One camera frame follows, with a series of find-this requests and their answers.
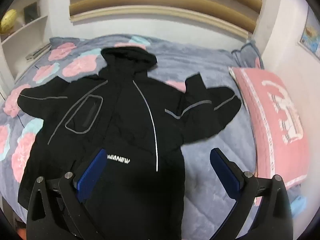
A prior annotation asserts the white bookshelf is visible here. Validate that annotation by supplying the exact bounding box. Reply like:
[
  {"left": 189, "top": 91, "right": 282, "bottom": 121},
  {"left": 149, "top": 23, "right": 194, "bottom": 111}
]
[{"left": 0, "top": 0, "right": 54, "bottom": 85}]

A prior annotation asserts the grey floral blanket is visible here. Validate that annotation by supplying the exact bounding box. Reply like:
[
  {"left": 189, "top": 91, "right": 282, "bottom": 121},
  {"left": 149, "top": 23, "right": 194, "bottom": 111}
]
[{"left": 0, "top": 35, "right": 308, "bottom": 240}]

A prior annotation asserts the grey pillow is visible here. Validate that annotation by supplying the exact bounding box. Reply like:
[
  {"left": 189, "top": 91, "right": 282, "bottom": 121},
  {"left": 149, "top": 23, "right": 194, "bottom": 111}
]
[{"left": 231, "top": 40, "right": 264, "bottom": 70}]

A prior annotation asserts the stack of flat books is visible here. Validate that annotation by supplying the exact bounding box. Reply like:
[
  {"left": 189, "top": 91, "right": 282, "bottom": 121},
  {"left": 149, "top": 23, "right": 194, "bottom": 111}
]
[{"left": 26, "top": 43, "right": 52, "bottom": 62}]

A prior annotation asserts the black hooded jacket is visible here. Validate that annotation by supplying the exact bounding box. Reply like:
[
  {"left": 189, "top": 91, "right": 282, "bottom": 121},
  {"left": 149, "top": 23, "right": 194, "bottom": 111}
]
[{"left": 17, "top": 47, "right": 242, "bottom": 240}]

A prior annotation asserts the wall poster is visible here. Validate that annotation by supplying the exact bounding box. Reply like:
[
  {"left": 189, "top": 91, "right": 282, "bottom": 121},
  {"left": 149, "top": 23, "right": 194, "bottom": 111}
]
[{"left": 299, "top": 6, "right": 320, "bottom": 60}]

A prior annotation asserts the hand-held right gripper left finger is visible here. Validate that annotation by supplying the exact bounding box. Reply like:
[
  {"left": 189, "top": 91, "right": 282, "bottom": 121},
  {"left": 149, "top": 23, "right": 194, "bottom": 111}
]
[{"left": 26, "top": 148, "right": 108, "bottom": 240}]

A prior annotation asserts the wooden striped headboard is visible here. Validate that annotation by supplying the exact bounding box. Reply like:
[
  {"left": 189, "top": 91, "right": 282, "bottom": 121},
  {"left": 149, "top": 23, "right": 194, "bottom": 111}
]
[{"left": 68, "top": 0, "right": 267, "bottom": 40}]

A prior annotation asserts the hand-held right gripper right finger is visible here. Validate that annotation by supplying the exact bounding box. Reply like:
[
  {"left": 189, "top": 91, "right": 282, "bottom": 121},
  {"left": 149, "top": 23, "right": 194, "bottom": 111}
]
[{"left": 209, "top": 148, "right": 294, "bottom": 240}]

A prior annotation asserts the yellow ball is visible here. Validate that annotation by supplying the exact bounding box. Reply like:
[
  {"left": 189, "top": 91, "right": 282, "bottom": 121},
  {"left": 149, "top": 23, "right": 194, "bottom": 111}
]
[{"left": 0, "top": 9, "right": 17, "bottom": 33}]

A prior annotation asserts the pink printed pillow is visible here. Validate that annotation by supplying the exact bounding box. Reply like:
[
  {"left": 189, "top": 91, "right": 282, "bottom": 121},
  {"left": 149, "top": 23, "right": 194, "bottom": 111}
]
[{"left": 228, "top": 66, "right": 310, "bottom": 190}]

